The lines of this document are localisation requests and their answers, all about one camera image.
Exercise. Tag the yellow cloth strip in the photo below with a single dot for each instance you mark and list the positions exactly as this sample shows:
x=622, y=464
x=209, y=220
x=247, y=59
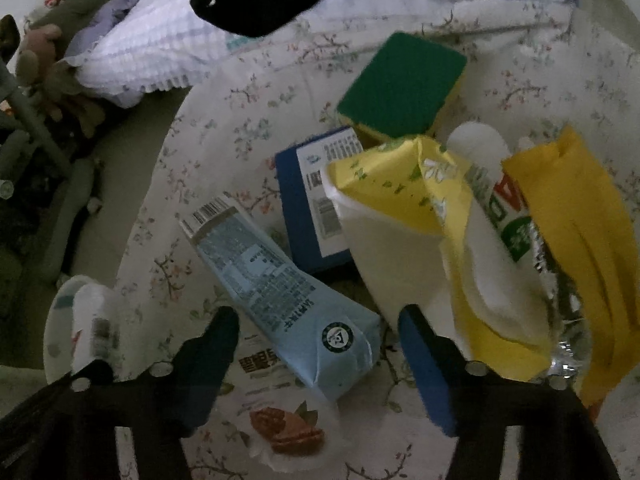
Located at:
x=582, y=218

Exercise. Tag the blue white box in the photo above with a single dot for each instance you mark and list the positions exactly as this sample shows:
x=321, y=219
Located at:
x=315, y=234

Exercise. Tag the walnut snack wrapper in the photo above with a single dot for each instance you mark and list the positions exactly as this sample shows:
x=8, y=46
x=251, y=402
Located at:
x=283, y=424

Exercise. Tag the grey office chair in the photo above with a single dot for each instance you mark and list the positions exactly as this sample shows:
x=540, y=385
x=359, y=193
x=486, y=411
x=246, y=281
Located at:
x=47, y=190

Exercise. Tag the green yellow sponge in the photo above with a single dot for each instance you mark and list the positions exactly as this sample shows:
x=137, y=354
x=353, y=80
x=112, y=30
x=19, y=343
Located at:
x=404, y=88

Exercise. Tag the light blue tube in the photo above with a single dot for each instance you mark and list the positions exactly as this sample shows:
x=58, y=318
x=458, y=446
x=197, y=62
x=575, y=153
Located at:
x=329, y=341

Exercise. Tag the white trash bin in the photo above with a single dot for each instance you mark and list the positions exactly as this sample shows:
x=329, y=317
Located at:
x=83, y=325

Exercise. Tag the yellow white tissue pack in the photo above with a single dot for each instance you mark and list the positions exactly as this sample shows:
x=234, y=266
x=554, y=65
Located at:
x=418, y=236

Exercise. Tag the floral bed sheet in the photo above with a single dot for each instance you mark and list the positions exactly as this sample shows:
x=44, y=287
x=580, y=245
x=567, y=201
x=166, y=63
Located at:
x=532, y=68

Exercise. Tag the white AD drink bottle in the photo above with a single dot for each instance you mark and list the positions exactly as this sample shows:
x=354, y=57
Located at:
x=495, y=199

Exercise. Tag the purple plaid pillow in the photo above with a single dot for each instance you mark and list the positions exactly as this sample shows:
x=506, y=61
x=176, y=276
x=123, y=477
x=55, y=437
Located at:
x=133, y=47

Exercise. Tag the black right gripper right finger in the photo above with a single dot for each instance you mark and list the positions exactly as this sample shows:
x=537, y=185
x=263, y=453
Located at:
x=439, y=370

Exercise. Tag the plush toy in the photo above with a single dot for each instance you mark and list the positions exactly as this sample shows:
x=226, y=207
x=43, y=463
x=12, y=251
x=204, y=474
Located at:
x=38, y=60

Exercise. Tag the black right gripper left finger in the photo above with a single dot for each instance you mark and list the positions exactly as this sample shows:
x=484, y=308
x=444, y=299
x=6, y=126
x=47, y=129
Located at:
x=183, y=391

